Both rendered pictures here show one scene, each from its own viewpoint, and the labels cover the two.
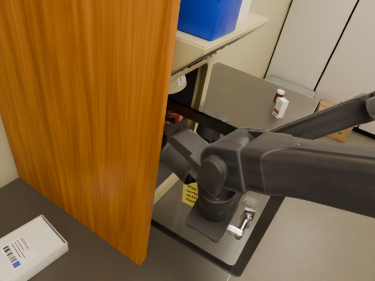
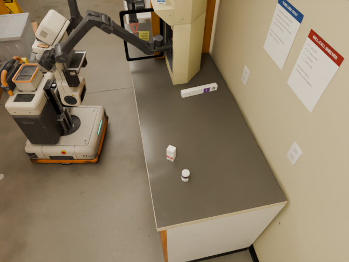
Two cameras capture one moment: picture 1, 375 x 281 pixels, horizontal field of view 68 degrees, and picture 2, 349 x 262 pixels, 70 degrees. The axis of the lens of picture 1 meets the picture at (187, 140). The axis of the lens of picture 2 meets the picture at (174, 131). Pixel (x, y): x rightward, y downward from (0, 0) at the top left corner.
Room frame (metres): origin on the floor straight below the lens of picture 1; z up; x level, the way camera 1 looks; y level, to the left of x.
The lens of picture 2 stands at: (1.96, -0.92, 2.18)
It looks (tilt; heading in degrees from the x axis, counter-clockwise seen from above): 50 degrees down; 143
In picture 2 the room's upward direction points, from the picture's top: 1 degrees clockwise
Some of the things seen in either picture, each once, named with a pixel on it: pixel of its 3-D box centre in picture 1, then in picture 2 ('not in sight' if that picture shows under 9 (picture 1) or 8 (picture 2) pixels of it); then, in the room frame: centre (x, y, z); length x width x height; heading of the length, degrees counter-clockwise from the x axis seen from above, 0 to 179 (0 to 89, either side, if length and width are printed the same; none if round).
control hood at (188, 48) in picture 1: (213, 45); (159, 6); (0.60, -0.01, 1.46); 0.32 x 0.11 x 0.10; 155
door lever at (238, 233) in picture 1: (226, 219); not in sight; (0.36, -0.11, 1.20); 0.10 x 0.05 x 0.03; 67
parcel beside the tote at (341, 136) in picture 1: (331, 120); not in sight; (2.89, -1.58, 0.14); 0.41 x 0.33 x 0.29; 72
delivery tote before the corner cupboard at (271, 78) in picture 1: (282, 100); not in sight; (3.12, -1.03, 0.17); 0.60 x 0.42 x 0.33; 63
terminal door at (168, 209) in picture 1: (200, 196); (143, 36); (0.42, -0.05, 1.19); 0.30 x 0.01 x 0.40; 67
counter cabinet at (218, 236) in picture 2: not in sight; (179, 127); (0.81, 0.02, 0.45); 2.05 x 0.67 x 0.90; 155
